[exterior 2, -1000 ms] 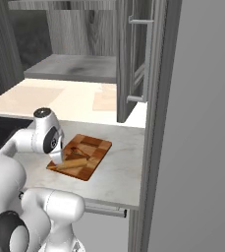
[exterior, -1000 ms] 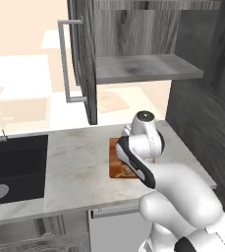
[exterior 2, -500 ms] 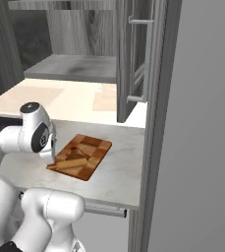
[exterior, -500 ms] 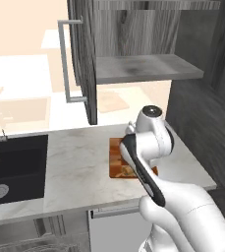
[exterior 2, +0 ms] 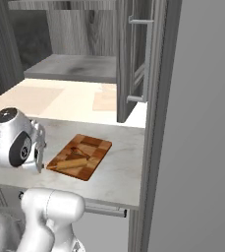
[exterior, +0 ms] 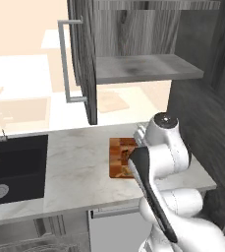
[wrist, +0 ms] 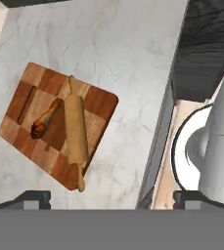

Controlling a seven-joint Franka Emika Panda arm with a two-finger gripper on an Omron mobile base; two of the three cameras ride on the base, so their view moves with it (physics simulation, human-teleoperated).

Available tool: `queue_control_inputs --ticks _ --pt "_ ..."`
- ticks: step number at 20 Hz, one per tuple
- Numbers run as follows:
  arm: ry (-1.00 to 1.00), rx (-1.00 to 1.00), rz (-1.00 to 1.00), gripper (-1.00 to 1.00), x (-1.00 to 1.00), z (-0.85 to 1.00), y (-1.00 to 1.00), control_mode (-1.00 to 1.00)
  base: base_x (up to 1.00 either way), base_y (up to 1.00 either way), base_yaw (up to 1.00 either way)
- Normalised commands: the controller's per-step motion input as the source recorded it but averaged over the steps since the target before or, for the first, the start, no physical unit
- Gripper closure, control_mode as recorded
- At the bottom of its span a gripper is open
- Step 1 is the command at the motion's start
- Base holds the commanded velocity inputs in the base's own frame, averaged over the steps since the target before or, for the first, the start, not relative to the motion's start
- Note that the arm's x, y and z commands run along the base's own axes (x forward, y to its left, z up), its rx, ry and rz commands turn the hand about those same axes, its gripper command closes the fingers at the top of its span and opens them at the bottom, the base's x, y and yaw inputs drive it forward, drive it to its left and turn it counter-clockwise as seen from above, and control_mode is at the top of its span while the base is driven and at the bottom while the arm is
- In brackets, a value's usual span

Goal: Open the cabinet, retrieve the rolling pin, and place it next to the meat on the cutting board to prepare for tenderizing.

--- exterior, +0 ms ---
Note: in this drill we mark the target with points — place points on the grey lower cupboard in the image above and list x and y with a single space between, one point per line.
35 234

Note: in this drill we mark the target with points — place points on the grey dishwasher front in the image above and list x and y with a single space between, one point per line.
117 234

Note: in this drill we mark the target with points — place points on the dark wood tall cabinet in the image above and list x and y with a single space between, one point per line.
209 108

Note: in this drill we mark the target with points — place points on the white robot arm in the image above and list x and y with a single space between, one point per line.
173 157

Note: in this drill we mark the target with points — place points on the wooden cutting board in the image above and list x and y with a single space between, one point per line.
116 157

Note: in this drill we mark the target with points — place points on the black sink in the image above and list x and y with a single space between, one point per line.
15 170

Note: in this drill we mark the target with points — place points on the brown meat piece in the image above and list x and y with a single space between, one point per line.
126 164

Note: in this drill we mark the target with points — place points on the dark wood cabinet door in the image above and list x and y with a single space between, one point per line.
84 59

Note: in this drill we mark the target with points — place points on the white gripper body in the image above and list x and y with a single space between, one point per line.
140 135

